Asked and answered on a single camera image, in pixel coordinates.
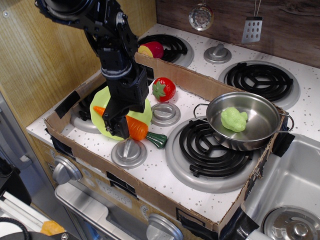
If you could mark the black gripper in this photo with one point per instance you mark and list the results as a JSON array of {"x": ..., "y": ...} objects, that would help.
[{"x": 128, "y": 92}]

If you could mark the orange toy carrot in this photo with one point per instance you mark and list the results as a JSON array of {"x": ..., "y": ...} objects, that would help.
[{"x": 138, "y": 126}]

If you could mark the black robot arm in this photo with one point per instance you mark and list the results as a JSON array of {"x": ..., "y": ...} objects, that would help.
[{"x": 108, "y": 32}]

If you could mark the light green plastic plate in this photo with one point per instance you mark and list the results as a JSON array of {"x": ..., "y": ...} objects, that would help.
[{"x": 102, "y": 98}]

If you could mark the silver front stove knob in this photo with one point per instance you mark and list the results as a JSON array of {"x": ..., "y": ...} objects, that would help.
[{"x": 129, "y": 154}]

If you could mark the silver stove knob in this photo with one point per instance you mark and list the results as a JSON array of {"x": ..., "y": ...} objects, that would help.
[
  {"x": 165, "y": 114},
  {"x": 129, "y": 154},
  {"x": 217, "y": 54}
]

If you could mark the front left black burner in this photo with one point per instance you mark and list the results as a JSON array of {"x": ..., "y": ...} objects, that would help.
[{"x": 80, "y": 114}]

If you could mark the black burner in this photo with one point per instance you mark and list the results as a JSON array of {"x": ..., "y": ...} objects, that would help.
[
  {"x": 80, "y": 114},
  {"x": 176, "y": 50},
  {"x": 269, "y": 80},
  {"x": 197, "y": 160}
]

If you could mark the silver middle stove knob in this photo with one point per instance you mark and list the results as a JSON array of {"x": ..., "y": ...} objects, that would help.
[{"x": 165, "y": 114}]

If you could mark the brown cardboard fence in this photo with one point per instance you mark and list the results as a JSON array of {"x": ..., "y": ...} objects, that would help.
[{"x": 160, "y": 188}]

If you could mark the red toy strawberry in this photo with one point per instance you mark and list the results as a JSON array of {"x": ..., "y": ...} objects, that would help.
[{"x": 163, "y": 89}]

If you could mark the oven clock display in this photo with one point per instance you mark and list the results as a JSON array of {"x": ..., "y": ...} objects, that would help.
[{"x": 115, "y": 194}]

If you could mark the left silver oven dial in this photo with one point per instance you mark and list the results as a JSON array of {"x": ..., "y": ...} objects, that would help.
[{"x": 65, "y": 171}]

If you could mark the silver oven dial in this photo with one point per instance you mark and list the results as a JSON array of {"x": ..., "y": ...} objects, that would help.
[
  {"x": 65, "y": 171},
  {"x": 160, "y": 228}
]

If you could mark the red yellow toy fruit half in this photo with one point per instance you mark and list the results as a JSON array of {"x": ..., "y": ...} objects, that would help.
[{"x": 152, "y": 49}]

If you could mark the front right black burner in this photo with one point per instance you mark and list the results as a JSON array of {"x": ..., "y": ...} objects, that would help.
[{"x": 197, "y": 160}]

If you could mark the back left black burner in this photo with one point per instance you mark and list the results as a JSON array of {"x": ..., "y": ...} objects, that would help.
[{"x": 176, "y": 50}]

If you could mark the right silver oven dial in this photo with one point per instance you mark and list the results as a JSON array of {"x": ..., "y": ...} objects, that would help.
[{"x": 160, "y": 228}]

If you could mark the green toy lettuce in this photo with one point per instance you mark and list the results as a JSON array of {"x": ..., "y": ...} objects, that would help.
[{"x": 234, "y": 120}]

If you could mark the black device left edge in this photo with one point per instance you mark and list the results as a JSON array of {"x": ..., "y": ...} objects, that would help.
[{"x": 11, "y": 182}]

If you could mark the silver back stove knob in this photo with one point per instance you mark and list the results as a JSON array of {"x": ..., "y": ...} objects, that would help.
[{"x": 217, "y": 54}]

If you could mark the orange object bottom left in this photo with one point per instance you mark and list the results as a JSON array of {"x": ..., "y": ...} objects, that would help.
[{"x": 50, "y": 228}]

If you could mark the hanging metal strainer ladle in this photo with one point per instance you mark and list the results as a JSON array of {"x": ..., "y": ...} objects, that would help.
[{"x": 201, "y": 17}]

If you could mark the stainless steel pan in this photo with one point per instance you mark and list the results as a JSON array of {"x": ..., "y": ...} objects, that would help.
[{"x": 264, "y": 120}]

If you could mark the back right black burner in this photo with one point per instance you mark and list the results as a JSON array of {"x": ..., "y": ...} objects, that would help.
[{"x": 269, "y": 80}]

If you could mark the hanging metal spatula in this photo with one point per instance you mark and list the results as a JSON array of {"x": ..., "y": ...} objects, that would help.
[{"x": 253, "y": 26}]

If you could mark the silver sink basin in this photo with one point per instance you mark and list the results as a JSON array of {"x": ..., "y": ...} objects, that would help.
[{"x": 289, "y": 180}]

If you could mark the silver sink drain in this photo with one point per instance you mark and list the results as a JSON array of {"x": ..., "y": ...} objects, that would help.
[{"x": 291, "y": 223}]

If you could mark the silver oven door handle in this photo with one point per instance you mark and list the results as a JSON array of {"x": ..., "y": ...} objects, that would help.
[{"x": 103, "y": 216}]

